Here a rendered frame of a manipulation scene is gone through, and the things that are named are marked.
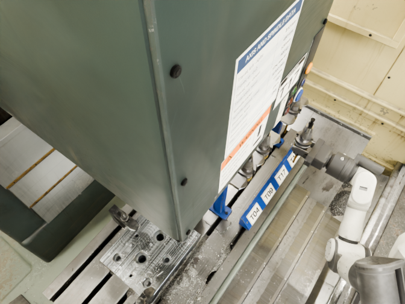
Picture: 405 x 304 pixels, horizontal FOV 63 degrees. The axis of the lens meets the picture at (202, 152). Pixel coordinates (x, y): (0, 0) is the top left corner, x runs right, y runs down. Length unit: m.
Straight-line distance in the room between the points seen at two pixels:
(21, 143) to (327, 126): 1.37
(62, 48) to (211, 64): 0.14
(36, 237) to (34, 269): 0.27
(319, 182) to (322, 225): 0.22
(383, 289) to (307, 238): 0.67
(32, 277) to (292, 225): 1.20
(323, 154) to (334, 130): 0.59
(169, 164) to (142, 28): 0.17
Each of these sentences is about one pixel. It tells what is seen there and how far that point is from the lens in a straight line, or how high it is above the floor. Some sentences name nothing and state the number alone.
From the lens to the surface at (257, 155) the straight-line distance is 1.15.
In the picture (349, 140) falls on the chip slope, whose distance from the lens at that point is 1.80.
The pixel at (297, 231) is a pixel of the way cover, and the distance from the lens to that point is 1.59.
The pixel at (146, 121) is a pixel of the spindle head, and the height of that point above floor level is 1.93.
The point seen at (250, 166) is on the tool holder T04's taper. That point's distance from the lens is 1.08.
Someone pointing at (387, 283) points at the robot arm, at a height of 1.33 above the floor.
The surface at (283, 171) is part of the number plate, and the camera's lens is 1.46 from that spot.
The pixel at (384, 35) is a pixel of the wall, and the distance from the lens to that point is 1.47.
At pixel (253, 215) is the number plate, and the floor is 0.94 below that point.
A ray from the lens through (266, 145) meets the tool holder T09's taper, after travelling 1.14.
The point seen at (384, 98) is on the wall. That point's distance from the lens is 1.64.
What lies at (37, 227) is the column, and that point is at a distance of 1.52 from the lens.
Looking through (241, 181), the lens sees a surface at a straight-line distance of 1.09.
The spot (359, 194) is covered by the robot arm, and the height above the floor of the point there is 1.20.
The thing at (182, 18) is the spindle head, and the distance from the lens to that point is 0.25.
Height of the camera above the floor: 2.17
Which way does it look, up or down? 57 degrees down
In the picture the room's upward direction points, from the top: 1 degrees clockwise
